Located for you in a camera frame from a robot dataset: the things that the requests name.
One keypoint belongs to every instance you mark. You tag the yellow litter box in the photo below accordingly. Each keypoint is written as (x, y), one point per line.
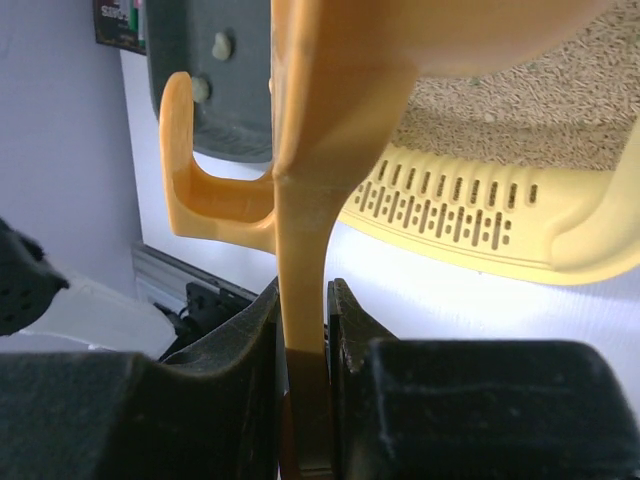
(553, 226)

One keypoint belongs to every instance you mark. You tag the aluminium frame rail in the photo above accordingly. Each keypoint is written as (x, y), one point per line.
(161, 278)

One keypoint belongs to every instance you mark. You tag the book with markers cover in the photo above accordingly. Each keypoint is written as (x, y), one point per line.
(120, 24)

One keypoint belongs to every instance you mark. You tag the green waste clump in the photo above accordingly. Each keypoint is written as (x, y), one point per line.
(222, 48)
(200, 89)

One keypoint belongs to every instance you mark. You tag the beige litter pellets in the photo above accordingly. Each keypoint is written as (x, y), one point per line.
(572, 107)

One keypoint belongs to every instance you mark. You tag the orange litter scoop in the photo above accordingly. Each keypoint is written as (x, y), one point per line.
(341, 76)

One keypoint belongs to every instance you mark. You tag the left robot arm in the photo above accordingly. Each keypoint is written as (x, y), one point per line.
(47, 307)

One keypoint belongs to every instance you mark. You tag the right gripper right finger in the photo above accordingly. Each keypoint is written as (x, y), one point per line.
(472, 409)

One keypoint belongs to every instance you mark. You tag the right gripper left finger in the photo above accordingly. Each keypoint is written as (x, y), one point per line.
(207, 412)

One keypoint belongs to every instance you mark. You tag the dark grey plastic tray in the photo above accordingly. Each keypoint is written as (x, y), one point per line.
(235, 122)

